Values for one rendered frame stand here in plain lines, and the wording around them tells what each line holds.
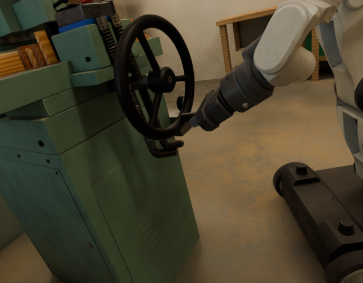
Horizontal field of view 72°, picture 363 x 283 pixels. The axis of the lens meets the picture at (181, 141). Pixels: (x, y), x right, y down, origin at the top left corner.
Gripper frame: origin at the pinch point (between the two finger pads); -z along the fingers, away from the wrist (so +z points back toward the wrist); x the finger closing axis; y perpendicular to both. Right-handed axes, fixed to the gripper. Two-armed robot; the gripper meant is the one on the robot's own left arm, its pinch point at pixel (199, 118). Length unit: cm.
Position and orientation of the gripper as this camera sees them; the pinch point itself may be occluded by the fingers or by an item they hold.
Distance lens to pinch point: 61.7
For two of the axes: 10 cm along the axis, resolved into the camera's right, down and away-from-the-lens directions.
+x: 3.5, -6.4, 6.9
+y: -7.0, -6.6, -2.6
